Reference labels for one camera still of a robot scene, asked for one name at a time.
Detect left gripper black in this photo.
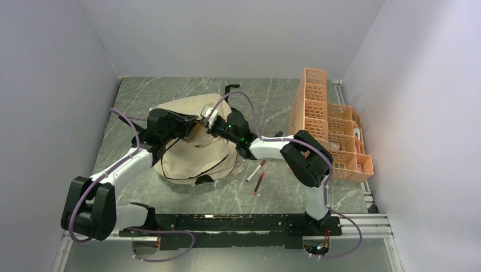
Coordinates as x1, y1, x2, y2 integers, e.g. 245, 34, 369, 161
161, 109, 199, 143

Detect beige canvas backpack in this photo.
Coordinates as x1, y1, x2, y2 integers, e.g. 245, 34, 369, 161
117, 84, 241, 186

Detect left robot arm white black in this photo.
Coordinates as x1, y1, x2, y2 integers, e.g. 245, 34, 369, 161
61, 108, 198, 243

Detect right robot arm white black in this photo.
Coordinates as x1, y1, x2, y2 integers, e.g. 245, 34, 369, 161
201, 106, 334, 235

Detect small beige eraser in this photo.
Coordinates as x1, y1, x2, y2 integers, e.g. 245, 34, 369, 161
232, 165, 246, 176

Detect white red marker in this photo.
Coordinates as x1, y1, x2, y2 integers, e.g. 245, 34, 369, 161
246, 160, 266, 182

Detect red pen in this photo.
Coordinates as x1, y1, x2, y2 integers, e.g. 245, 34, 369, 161
252, 169, 265, 196

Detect orange plastic file organizer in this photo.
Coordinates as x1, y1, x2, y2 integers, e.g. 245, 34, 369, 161
289, 68, 374, 182

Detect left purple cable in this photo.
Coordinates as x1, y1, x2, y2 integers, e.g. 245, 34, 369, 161
67, 108, 196, 263

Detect purple cable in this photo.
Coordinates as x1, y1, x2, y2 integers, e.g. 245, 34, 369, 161
208, 91, 363, 261
67, 108, 196, 263

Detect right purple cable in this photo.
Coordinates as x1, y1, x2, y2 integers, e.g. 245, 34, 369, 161
208, 91, 363, 261

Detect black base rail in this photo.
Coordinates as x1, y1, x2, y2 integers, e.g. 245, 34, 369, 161
119, 214, 342, 250

